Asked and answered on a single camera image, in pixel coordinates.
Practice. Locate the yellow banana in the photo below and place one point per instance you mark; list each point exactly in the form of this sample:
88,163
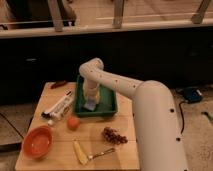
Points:
81,155

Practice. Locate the orange fruit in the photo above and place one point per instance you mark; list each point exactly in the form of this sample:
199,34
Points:
73,123

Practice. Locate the white toothpaste tube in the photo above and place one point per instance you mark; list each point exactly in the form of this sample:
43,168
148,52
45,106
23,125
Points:
59,108

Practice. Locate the orange bowl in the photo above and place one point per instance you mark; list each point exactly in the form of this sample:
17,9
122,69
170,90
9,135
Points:
37,142

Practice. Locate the red marker pen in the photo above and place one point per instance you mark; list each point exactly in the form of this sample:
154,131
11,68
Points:
58,84

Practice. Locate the metal spoon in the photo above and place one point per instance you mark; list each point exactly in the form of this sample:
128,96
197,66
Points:
91,157

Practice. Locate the white railing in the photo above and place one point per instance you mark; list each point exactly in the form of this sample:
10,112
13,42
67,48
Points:
37,18

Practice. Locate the blue device on floor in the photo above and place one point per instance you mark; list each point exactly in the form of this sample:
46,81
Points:
192,95

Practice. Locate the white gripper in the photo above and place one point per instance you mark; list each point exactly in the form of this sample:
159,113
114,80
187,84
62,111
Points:
91,91

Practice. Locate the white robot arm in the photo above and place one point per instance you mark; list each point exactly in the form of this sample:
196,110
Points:
159,141

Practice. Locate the green plastic tray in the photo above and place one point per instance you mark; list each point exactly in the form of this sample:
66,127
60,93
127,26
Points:
107,106

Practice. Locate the bunch of dark grapes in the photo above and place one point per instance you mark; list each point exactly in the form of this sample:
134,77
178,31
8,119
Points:
112,136

